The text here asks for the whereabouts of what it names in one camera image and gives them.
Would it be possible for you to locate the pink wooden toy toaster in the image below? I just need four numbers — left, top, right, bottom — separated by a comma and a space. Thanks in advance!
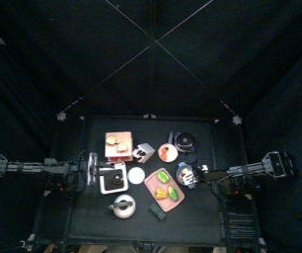
104, 130, 135, 163

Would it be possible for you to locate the green toy vegetable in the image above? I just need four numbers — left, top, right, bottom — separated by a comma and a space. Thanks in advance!
156, 170, 171, 184

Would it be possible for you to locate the white plate with orange food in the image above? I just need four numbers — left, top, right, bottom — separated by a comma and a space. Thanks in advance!
156, 142, 180, 164

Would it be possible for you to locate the white toy stove black burner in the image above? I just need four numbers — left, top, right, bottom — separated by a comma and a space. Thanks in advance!
98, 161, 131, 196

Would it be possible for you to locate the blue oval dish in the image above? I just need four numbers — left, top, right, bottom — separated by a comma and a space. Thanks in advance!
175, 161, 199, 190

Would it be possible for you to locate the green and yellow toy food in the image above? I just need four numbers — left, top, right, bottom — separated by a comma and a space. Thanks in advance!
167, 186, 180, 202

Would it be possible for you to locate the white toy kettle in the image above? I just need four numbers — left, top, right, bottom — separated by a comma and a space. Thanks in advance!
108, 194, 139, 219

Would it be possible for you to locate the pink rectangular tray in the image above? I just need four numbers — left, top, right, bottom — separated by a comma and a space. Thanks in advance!
144, 167, 187, 212

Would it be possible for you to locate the small grey toy box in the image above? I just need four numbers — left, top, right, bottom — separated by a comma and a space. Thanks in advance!
132, 142, 156, 164

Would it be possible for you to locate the white printed label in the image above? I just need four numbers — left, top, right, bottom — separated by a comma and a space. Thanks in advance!
226, 211, 258, 242

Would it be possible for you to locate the dark green rectangular block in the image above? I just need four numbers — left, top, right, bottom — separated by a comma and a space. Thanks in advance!
150, 203, 168, 221

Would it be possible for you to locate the black toy pot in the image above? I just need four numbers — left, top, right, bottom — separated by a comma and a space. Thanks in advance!
167, 130, 198, 154

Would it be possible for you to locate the small white round plate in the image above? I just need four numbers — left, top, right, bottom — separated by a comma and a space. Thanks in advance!
127, 166, 148, 185

